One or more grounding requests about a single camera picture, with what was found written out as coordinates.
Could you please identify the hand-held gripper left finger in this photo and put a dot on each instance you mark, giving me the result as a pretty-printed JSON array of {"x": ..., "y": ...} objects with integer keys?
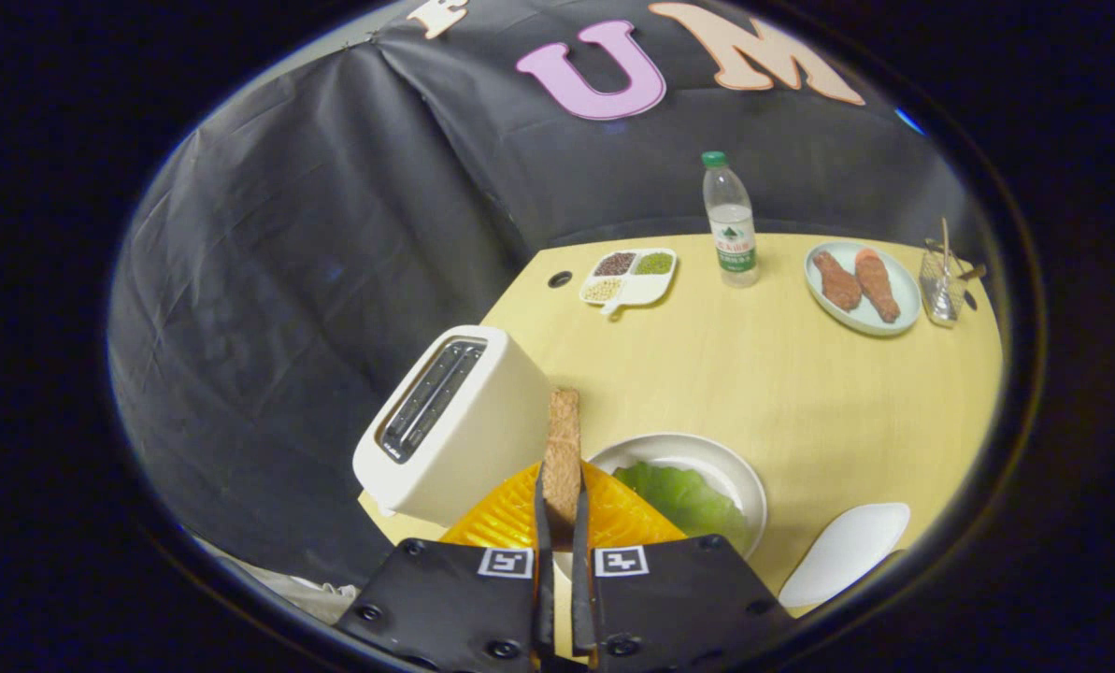
[{"x": 464, "y": 598}]

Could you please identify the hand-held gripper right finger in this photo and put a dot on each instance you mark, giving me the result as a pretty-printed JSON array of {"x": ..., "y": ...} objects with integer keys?
[{"x": 679, "y": 598}]

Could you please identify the green lettuce leaf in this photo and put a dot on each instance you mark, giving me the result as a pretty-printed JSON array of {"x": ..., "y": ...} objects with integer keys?
[{"x": 688, "y": 500}]

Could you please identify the toasted bread slice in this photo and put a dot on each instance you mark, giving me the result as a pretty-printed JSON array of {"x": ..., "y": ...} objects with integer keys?
[{"x": 563, "y": 449}]

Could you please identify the large grey-white plate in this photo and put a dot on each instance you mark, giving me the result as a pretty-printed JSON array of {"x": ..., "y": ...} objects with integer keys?
[{"x": 725, "y": 467}]

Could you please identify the beige cloth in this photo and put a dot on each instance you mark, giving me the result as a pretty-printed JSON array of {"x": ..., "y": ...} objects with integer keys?
[{"x": 305, "y": 594}]

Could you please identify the small white plate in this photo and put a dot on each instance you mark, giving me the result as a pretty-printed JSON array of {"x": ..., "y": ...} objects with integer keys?
[{"x": 842, "y": 551}]

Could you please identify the white toaster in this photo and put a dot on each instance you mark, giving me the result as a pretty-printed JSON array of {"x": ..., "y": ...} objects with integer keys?
[{"x": 482, "y": 421}]

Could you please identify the white divided condiment dish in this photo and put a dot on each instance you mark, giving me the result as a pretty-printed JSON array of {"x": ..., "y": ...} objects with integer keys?
[{"x": 648, "y": 291}]

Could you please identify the brown meat patty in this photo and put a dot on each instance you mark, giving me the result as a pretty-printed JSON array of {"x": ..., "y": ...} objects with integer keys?
[{"x": 837, "y": 281}]

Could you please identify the black backdrop cloth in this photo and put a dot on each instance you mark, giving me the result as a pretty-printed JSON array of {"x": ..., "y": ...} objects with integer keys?
[{"x": 286, "y": 280}]

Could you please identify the clear plastic water bottle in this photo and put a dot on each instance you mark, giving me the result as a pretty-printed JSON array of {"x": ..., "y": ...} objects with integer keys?
[{"x": 733, "y": 234}]

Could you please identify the orange-edged meat patty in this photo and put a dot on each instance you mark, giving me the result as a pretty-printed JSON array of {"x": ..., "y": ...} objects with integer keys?
[{"x": 878, "y": 286}]

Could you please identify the light blue plate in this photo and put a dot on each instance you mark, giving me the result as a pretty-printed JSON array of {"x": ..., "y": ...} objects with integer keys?
[{"x": 908, "y": 294}]

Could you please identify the brown wooden utensil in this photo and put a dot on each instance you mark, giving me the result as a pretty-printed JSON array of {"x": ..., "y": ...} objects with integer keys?
[{"x": 971, "y": 272}]

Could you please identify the thin wooden stick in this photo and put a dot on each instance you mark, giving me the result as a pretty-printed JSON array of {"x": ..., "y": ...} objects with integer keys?
[{"x": 945, "y": 243}]

